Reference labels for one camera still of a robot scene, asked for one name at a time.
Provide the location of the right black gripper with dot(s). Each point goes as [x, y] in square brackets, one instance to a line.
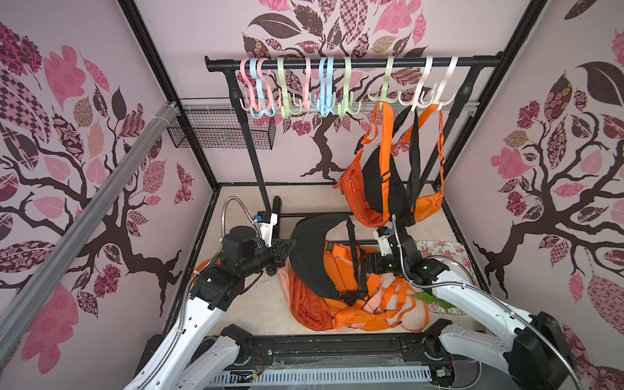
[370, 263]

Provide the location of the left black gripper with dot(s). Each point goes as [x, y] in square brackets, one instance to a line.
[280, 253]

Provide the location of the orange sling bag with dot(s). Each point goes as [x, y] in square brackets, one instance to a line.
[417, 209]

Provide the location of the orange zip waist bag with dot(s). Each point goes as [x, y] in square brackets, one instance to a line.
[367, 192]

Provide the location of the black sling bag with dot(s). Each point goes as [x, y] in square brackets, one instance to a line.
[397, 186]

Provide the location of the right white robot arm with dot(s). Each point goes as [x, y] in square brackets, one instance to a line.
[530, 348]

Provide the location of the green hook left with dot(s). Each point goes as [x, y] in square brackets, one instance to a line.
[286, 108]

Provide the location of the green hook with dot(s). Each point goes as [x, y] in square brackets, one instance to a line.
[383, 94]
[345, 107]
[286, 108]

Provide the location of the pink hook middle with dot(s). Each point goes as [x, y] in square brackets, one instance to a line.
[306, 102]

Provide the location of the pink hook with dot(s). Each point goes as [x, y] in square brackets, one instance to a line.
[306, 102]
[248, 101]

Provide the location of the green hook right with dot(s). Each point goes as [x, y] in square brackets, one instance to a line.
[383, 94]

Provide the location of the green hook middle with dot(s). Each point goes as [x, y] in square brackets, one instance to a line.
[345, 107]

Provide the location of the white hook right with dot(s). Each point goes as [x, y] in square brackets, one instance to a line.
[436, 99]

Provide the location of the blue hook left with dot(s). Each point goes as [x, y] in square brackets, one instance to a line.
[265, 103]

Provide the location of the pink hook far left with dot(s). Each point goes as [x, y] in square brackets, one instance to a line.
[248, 101]

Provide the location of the orange bags pile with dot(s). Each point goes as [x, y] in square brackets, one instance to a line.
[366, 303]

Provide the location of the floral cloth mat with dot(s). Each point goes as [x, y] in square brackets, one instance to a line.
[454, 250]

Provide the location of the white artificial flower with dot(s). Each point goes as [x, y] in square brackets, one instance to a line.
[434, 303]

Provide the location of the orange plastic bowl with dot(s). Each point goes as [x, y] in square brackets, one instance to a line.
[198, 270]

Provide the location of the black clothes rack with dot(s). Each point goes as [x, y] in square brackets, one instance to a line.
[475, 64]

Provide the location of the grey aluminium beam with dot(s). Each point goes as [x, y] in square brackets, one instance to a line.
[21, 312]

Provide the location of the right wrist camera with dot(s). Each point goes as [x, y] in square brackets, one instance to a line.
[382, 235]

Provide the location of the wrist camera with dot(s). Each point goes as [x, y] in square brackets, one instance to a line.
[266, 221]
[382, 235]

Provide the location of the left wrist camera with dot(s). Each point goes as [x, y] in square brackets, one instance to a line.
[266, 221]

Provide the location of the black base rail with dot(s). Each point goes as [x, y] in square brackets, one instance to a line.
[408, 347]

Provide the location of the white slotted cable duct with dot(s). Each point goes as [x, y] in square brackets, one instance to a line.
[321, 376]

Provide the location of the black wire basket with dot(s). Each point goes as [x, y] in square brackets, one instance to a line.
[219, 129]

